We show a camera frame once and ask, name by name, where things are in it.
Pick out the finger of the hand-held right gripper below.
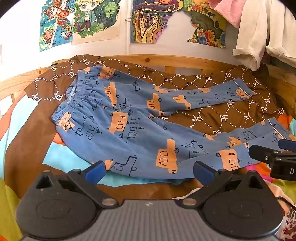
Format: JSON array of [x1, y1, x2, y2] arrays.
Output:
[[248, 145, 279, 168], [277, 138, 296, 151]]

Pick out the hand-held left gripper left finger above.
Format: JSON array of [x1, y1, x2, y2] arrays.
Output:
[[35, 160, 121, 208]]

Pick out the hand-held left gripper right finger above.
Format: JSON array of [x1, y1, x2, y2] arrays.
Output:
[[180, 161, 264, 208]]

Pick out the blue printed pants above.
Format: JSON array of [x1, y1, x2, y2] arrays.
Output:
[[51, 65, 296, 180]]

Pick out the brown patterned blanket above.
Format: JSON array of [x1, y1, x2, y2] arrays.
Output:
[[24, 54, 287, 138]]

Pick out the multicoloured bed sheet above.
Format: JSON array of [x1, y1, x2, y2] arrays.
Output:
[[0, 93, 296, 241]]

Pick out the white hanging garment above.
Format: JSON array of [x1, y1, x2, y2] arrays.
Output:
[[232, 0, 296, 72]]

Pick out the torn colourful landscape poster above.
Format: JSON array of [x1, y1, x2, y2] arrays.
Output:
[[184, 0, 228, 49]]

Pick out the pink cloth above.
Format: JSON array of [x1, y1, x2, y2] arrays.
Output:
[[208, 0, 246, 29]]

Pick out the white-edged cartoon figure poster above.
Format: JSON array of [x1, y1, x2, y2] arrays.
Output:
[[72, 0, 121, 45]]

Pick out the blue cartoon girl poster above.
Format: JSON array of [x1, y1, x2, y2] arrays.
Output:
[[39, 0, 75, 52]]

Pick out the colourful swirl poster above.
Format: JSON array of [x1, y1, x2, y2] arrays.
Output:
[[130, 0, 186, 44]]

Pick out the black cable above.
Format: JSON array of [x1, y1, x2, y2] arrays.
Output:
[[276, 197, 296, 209]]

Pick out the wooden bed frame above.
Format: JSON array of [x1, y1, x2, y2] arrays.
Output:
[[0, 54, 296, 116]]

